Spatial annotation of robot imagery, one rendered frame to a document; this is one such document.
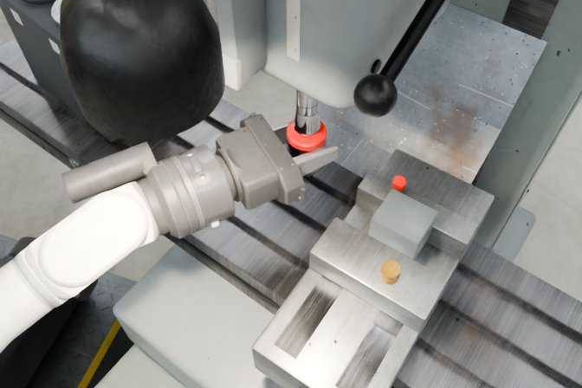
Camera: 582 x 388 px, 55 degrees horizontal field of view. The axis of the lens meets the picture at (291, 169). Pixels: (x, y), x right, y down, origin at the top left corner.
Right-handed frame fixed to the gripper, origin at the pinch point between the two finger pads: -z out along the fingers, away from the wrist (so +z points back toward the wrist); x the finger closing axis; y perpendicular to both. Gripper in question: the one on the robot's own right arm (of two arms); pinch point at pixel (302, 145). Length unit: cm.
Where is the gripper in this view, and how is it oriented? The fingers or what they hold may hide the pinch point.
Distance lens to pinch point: 67.2
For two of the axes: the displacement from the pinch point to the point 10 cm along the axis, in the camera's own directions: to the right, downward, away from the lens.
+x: -4.8, -7.0, 5.3
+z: -8.8, 3.8, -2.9
